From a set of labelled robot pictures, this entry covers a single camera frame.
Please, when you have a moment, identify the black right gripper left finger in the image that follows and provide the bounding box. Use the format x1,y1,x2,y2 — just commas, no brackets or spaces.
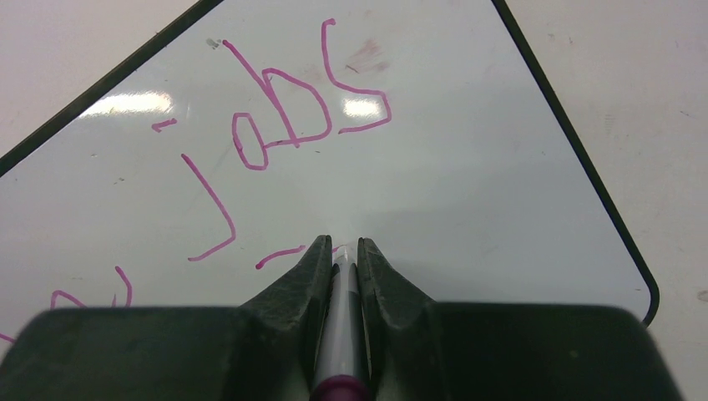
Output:
1,236,332,400

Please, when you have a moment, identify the pink whiteboard marker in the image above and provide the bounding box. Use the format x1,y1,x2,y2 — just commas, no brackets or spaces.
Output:
310,246,372,400

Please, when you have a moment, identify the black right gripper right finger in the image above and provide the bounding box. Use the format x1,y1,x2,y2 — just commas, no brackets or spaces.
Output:
357,238,681,400

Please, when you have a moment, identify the black framed whiteboard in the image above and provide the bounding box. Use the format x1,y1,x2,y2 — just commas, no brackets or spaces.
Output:
1,1,657,350

